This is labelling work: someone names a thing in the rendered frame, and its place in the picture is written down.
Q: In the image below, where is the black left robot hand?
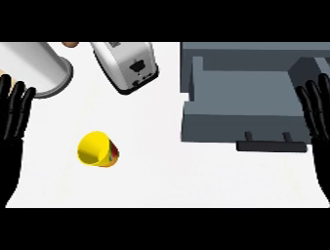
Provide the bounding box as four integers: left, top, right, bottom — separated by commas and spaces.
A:
0, 73, 37, 209

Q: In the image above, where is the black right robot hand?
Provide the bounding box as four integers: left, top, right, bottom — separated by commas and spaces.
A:
295, 72, 330, 209

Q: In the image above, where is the grey open drawer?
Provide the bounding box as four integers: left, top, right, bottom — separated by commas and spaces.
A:
180, 56, 314, 145

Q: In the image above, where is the yellow cup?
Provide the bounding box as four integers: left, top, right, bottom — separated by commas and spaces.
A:
77, 130, 121, 168

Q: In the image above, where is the white cylindrical canister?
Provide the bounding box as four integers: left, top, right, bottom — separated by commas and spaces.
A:
0, 42, 75, 100

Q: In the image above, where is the grey cabinet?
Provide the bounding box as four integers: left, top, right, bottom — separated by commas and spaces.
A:
180, 42, 330, 96

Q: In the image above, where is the silver toaster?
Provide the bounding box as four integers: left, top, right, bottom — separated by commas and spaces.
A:
90, 42, 162, 96

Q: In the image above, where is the black drawer handle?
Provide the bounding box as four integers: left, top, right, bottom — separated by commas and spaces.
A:
234, 131, 308, 153

